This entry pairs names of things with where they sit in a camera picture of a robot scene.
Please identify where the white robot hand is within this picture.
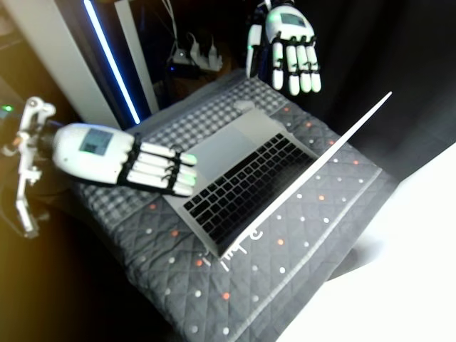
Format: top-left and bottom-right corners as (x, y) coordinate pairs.
(52, 123), (199, 198)
(245, 2), (323, 97)

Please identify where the silver laptop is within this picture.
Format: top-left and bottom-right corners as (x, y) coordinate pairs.
(162, 91), (393, 259)

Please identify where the white power strip with plugs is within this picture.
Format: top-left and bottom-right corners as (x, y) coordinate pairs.
(169, 32), (224, 71)

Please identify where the blue light strip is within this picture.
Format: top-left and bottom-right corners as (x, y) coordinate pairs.
(83, 0), (141, 125)

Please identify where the white upright panel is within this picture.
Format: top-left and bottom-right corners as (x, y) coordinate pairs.
(114, 0), (160, 115)

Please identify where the grey quilted dotted quilt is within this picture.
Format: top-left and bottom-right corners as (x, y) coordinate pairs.
(73, 67), (398, 342)

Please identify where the white power cable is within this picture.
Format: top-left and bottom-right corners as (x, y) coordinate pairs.
(162, 0), (181, 53)

